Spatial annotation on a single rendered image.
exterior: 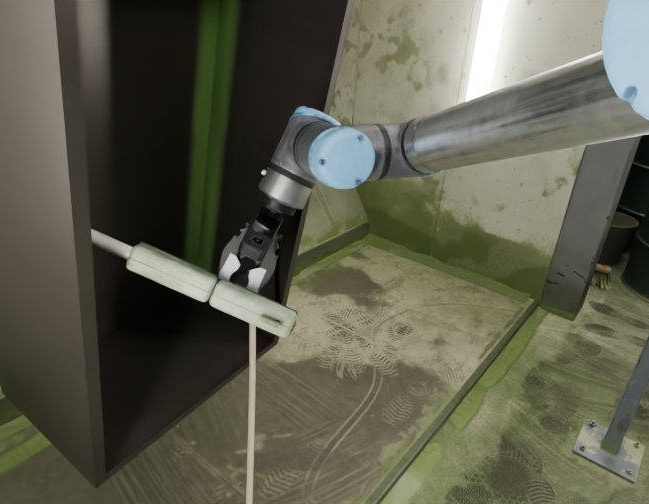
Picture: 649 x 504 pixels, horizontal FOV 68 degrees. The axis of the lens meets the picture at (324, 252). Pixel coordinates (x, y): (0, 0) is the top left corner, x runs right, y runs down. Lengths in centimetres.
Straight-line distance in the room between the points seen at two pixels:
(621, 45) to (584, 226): 231
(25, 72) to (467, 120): 54
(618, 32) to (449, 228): 256
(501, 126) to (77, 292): 62
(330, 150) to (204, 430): 130
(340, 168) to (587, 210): 195
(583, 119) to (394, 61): 236
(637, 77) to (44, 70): 58
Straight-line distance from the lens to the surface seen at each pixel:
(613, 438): 206
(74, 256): 75
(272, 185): 84
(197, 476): 170
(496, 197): 267
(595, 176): 252
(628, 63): 29
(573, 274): 268
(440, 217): 284
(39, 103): 69
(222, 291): 85
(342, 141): 71
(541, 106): 55
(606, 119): 51
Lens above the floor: 136
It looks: 27 degrees down
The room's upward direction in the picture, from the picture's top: 3 degrees clockwise
